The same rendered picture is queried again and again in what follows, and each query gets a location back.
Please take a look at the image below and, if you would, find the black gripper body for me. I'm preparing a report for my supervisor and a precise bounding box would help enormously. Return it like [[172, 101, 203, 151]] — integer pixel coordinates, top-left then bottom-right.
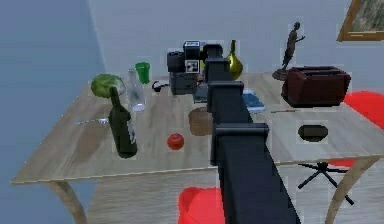
[[166, 50, 199, 96]]

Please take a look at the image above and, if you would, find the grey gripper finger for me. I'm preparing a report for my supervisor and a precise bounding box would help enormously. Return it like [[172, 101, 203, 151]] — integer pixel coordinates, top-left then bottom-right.
[[151, 85, 171, 94], [151, 80, 171, 89]]

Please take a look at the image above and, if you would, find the red apple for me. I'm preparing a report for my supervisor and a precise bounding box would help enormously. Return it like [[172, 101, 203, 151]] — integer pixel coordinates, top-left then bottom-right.
[[166, 132, 186, 151]]

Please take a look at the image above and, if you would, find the clear glass bottle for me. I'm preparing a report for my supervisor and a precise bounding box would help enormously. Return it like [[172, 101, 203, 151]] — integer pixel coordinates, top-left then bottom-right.
[[126, 67, 147, 113]]

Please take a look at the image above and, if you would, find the green cup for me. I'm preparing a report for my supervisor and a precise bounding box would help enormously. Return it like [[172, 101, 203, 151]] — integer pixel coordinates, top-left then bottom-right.
[[134, 61, 151, 85]]

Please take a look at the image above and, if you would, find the grey flat box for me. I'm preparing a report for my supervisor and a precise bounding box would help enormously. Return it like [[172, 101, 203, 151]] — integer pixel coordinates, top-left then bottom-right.
[[192, 82, 210, 104]]

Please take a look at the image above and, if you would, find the dark green wine bottle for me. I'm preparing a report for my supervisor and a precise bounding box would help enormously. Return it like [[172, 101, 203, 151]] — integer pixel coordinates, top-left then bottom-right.
[[107, 86, 139, 160]]

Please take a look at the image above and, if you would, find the yellow green vase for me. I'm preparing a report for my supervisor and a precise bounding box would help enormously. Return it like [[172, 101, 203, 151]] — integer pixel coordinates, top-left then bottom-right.
[[227, 39, 245, 81]]

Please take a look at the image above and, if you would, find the silver fork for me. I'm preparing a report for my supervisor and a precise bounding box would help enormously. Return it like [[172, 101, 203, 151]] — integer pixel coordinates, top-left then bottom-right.
[[72, 117, 110, 126]]

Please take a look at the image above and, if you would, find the blue book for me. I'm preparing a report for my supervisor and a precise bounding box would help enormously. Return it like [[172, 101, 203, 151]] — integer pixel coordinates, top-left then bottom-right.
[[242, 88, 267, 115]]

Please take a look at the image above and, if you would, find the thin brown pencil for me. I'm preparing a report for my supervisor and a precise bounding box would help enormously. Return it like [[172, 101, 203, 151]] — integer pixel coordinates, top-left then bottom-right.
[[270, 108, 301, 114]]

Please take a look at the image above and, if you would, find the light wooden table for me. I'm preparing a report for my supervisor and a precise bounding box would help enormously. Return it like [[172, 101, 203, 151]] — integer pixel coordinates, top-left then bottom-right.
[[9, 71, 384, 224]]

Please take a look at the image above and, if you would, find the dark bronze statue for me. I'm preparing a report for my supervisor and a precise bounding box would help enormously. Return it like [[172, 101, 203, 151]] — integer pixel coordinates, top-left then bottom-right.
[[271, 21, 307, 82]]

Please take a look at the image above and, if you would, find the red swivel chair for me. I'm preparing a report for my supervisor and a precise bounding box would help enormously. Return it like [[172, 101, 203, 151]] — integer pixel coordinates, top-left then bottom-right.
[[297, 90, 384, 206], [177, 186, 226, 224]]

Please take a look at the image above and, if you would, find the dark red toaster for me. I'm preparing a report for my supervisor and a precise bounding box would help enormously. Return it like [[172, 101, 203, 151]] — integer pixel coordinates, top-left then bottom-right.
[[280, 65, 352, 109]]

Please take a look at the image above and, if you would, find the dark grey bowl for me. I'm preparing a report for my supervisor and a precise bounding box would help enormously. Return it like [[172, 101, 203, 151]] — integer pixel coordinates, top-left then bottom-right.
[[297, 124, 330, 144]]

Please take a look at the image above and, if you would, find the wooden framed picture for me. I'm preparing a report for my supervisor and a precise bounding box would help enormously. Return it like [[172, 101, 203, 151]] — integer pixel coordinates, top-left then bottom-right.
[[336, 0, 384, 43]]

